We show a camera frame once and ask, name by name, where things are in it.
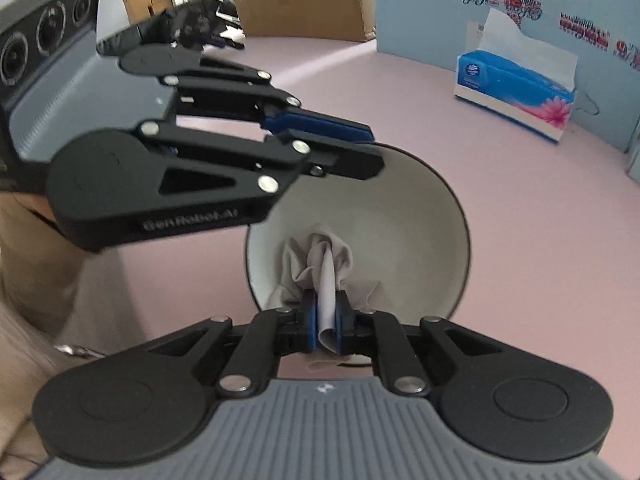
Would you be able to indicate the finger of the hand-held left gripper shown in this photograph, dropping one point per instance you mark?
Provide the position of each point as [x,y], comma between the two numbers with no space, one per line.
[320,124]
[345,160]

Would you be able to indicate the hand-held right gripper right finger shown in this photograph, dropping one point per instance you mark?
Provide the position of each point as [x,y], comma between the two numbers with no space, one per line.
[343,322]

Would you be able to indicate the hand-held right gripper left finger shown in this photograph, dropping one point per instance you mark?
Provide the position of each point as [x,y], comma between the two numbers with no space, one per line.
[310,321]

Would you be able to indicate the grey cleaning cloth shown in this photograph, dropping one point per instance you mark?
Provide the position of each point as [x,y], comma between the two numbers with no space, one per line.
[327,265]

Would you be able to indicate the white bowl with dark rim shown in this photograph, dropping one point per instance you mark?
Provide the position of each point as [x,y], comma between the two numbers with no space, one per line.
[400,220]

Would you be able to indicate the black bag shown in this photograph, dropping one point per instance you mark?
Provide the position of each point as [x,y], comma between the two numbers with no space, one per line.
[200,25]

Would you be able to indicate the light blue printed carton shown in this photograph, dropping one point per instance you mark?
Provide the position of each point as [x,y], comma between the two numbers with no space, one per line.
[440,20]

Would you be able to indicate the blue tissue box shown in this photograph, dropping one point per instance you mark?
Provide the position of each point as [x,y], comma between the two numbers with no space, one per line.
[510,85]

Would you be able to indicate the small brown cardboard box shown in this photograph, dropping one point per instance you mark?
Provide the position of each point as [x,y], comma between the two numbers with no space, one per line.
[142,2]

